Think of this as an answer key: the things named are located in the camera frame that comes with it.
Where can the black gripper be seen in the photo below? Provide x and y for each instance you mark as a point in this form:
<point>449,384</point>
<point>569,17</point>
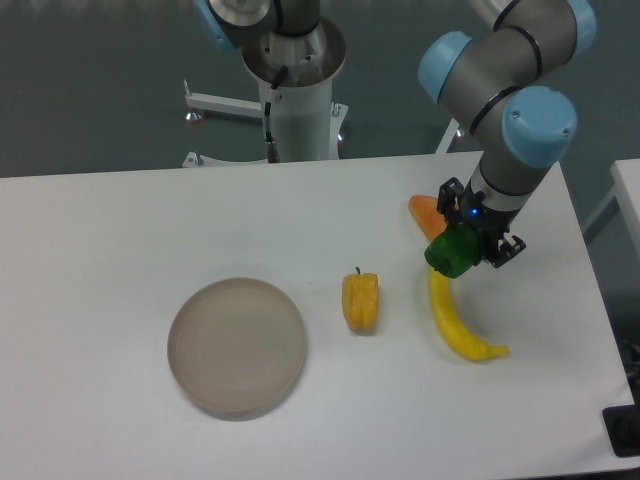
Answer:
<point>492,224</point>

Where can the yellow orange bell pepper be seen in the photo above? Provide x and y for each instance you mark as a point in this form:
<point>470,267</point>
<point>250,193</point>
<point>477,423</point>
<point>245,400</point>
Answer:
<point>360,296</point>

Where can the black device at table edge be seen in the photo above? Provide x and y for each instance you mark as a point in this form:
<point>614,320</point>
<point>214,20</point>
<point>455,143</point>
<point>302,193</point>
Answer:
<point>622,422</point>

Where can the yellow banana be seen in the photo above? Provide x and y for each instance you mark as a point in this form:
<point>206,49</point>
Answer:
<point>452,330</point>

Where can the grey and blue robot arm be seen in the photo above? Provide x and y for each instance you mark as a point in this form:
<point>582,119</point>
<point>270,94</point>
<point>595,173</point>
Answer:
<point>490,87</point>

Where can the white side table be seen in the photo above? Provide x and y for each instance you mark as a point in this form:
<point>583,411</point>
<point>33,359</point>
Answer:
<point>622,197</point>

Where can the green pepper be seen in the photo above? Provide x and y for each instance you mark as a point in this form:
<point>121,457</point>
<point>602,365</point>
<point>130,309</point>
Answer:
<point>453,252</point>

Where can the round grey plate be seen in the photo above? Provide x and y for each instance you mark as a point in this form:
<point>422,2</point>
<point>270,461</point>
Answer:
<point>237,348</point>

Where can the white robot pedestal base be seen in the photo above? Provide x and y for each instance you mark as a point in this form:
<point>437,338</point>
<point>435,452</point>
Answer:
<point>300,119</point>

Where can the orange carrot piece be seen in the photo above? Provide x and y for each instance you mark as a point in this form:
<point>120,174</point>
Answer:
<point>423,209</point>

